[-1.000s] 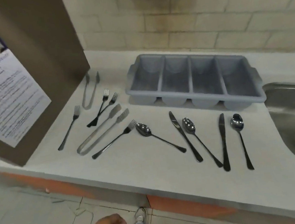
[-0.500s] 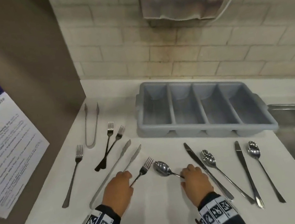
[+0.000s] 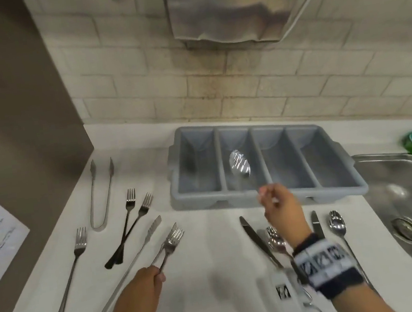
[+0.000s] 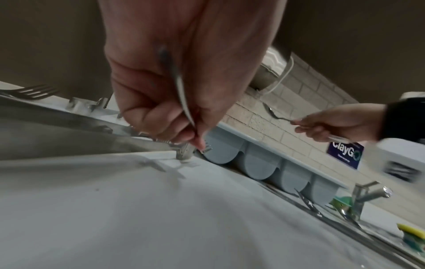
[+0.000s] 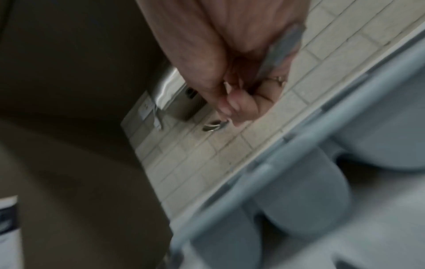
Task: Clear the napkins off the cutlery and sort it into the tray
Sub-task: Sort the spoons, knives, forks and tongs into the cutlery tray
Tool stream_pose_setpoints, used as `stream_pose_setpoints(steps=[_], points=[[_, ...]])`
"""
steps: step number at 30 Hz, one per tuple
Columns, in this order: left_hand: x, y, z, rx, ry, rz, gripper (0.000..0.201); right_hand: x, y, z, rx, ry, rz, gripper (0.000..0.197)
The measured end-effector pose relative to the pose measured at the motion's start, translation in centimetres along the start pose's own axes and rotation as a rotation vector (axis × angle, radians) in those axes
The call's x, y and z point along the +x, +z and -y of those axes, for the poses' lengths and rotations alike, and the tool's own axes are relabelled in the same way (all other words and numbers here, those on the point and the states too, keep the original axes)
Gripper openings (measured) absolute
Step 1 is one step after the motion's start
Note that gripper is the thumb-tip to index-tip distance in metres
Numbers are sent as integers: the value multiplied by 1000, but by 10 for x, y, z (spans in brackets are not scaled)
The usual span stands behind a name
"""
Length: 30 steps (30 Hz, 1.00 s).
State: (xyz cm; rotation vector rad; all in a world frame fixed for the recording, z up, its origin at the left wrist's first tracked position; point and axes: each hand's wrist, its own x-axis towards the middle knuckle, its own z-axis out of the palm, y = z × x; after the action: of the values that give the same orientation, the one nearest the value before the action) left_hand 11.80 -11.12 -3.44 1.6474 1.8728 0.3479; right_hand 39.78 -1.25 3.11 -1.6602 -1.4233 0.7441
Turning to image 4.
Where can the green scrub pad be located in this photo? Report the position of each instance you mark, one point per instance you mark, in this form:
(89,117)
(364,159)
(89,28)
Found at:
(342,202)

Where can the person's left hand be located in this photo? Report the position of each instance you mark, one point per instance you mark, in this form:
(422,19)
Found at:
(159,78)

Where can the silver fork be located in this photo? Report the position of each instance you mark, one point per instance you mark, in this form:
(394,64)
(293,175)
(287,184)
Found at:
(179,84)
(31,91)

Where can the person's right hand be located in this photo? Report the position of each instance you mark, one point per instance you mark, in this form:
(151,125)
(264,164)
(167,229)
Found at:
(345,120)

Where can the person's right forearm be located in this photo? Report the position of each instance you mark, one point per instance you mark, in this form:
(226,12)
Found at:
(403,120)

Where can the yellow green sponge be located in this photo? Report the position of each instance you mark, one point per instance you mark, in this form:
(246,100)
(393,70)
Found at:
(413,235)

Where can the silver spoon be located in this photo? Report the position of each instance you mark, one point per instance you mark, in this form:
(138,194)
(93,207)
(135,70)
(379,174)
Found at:
(275,113)

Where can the blue wall sign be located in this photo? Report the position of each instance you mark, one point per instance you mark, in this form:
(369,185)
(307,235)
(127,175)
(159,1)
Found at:
(345,155)

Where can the stainless steel tray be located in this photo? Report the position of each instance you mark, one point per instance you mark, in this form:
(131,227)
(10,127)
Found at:
(66,134)

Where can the silver cutlery piece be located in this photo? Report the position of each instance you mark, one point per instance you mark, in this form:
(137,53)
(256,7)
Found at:
(308,203)

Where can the chrome sink faucet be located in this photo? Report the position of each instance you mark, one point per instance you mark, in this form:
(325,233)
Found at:
(363,195)

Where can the grey-blue cutlery organiser tray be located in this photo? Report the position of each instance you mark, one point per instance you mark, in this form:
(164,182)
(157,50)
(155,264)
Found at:
(265,160)

